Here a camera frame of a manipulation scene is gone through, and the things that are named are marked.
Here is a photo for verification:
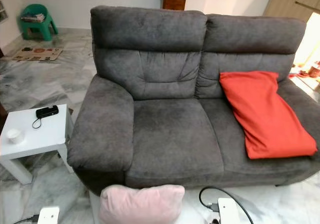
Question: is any red pillow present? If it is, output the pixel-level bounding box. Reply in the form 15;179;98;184
219;71;318;160

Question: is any patterned floor mat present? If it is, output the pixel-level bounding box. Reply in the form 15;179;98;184
12;47;63;62

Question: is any pink cat face pillow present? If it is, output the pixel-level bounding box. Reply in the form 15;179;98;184
99;184;186;224

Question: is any grey two-seat fabric sofa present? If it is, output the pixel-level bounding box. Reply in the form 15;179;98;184
66;5;320;196

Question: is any dark wooden furniture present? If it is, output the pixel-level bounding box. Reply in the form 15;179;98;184
0;102;8;135

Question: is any white cup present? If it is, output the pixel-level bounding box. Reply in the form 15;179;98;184
8;128;27;145

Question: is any white side table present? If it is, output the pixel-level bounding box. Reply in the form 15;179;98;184
0;103;74;185

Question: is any green plastic stool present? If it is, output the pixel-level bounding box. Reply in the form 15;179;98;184
20;3;59;41

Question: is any frosted louvre window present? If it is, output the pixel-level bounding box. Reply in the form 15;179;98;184
0;0;8;22

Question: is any stack of books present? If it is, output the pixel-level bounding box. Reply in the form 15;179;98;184
21;13;47;23

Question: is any small brown wooden cabinet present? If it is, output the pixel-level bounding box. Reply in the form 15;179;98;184
161;0;188;11

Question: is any light wooden door panel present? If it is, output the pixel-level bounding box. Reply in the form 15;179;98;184
262;0;320;23

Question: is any brown ceramic jar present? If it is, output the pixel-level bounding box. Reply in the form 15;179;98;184
308;63;320;79

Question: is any black device with cord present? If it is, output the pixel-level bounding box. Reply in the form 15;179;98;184
31;105;60;130

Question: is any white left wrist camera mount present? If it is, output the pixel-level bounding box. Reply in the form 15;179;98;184
38;206;60;224

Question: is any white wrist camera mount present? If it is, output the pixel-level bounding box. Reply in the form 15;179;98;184
38;206;60;224
217;198;241;224

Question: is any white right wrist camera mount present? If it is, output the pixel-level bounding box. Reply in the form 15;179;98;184
217;198;241;224

